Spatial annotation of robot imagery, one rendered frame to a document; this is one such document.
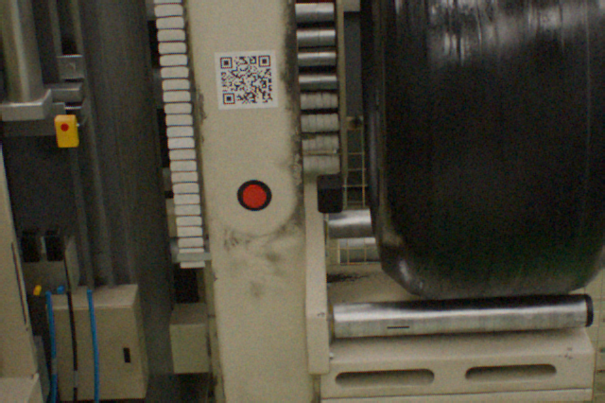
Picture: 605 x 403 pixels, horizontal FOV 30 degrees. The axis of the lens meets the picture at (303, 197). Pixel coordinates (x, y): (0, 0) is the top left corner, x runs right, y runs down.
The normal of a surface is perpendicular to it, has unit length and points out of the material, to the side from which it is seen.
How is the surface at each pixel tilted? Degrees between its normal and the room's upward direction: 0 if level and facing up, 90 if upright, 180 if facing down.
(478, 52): 66
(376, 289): 0
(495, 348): 0
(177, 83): 90
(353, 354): 0
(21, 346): 90
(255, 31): 90
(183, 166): 90
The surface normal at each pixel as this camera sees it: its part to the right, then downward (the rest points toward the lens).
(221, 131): 0.00, 0.43
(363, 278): -0.04, -0.90
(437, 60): -0.28, 0.03
